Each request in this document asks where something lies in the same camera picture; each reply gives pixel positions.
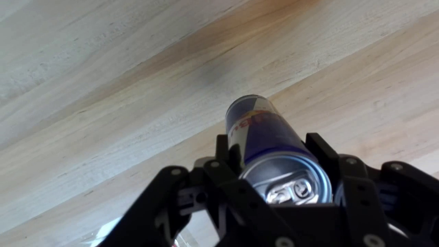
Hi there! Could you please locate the blue silver energy drink can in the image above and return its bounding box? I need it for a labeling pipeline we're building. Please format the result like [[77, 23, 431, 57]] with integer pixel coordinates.
[[225, 93, 335, 206]]

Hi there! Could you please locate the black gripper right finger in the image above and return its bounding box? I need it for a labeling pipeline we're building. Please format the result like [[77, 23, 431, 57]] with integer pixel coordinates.
[[297, 131, 439, 247]]

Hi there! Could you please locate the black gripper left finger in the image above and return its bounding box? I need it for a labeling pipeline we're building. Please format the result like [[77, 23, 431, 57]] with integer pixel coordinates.
[[98, 133, 299, 247]]

